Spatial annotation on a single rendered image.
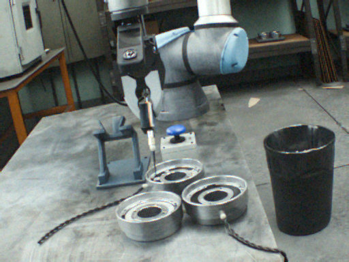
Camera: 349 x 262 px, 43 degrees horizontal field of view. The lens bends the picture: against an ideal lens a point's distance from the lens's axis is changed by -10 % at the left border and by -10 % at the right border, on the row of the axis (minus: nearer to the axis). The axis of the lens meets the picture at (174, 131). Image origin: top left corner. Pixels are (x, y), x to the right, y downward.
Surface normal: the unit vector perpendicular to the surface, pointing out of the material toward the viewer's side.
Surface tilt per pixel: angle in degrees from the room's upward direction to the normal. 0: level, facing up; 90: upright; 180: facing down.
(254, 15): 90
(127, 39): 32
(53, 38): 90
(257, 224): 0
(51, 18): 90
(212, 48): 76
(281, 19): 90
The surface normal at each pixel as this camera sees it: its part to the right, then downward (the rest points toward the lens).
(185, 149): 0.01, 0.31
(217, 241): -0.18, -0.93
